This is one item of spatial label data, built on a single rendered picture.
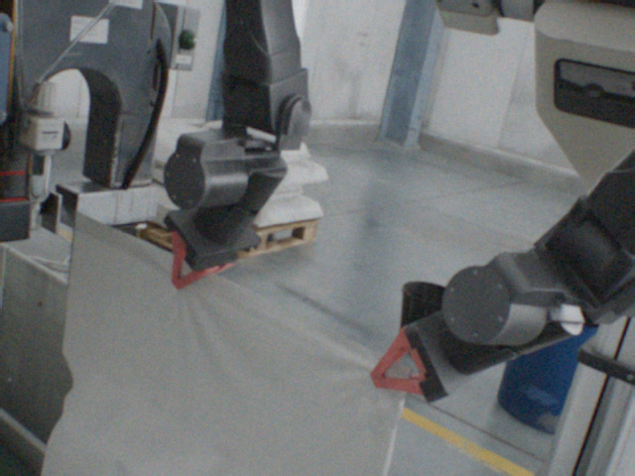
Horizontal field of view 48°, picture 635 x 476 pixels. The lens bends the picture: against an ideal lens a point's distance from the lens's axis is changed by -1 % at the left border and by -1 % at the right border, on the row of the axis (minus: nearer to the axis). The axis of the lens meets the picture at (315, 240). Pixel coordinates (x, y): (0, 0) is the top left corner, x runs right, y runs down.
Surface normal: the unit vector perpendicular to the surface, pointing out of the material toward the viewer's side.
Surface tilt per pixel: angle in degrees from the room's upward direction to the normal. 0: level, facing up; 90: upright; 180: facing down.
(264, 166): 28
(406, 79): 90
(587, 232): 69
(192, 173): 90
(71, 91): 90
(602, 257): 74
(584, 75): 130
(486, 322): 79
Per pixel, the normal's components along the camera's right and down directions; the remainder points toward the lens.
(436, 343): 0.69, -0.42
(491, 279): -0.69, -0.12
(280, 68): 0.75, 0.36
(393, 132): -0.59, 0.13
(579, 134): -0.57, 0.70
